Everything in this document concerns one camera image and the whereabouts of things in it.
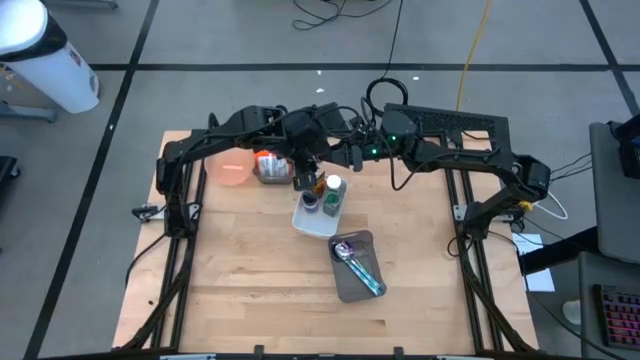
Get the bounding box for black coiled cable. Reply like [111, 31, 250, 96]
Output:
[364, 0, 410, 119]

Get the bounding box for black aluminium table frame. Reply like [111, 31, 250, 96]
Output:
[112, 128, 539, 360]

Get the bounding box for black floor cable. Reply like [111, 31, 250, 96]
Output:
[291, 0, 397, 32]

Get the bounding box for teal plastic spoon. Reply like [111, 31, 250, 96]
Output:
[349, 257, 386, 297]

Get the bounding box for white plastic bin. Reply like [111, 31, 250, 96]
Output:
[291, 173, 349, 240]

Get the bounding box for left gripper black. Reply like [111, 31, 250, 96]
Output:
[282, 109, 332, 193]

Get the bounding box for iridescent spoon teal handle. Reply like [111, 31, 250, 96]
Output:
[346, 240, 386, 296]

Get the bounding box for wooden desk grey legs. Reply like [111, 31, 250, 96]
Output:
[0, 99, 57, 125]

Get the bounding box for white frame bracket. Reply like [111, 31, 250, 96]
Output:
[131, 203, 160, 223]

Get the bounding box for pink translucent bowl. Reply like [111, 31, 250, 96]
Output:
[203, 146, 257, 188]

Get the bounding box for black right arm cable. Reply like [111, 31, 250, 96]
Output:
[388, 149, 454, 193]

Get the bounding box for grey translucent plastic bin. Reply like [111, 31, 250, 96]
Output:
[252, 147, 297, 186]
[327, 229, 389, 305]

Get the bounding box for white paper sheet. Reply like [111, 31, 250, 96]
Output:
[510, 231, 557, 294]

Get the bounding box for purple-label spice jar black cap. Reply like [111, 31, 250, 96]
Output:
[300, 190, 321, 215]

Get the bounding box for silver spoon striped teal handle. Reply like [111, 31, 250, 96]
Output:
[333, 242, 384, 297]

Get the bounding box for white computer mouse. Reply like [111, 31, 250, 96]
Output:
[561, 298, 584, 327]

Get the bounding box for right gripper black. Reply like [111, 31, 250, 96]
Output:
[319, 131, 404, 173]

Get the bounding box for green-capped herb spice jar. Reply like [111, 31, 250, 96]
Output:
[321, 192, 344, 218]

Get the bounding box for white cable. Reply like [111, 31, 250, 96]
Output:
[530, 191, 570, 222]

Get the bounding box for yellow cable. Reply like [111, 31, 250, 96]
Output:
[454, 0, 495, 112]

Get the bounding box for black monitor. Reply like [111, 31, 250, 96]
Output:
[607, 113, 640, 180]

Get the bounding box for white trash can black liner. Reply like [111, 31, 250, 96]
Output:
[0, 0, 101, 115]

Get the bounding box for orange ramen packet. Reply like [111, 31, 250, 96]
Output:
[254, 149, 294, 181]

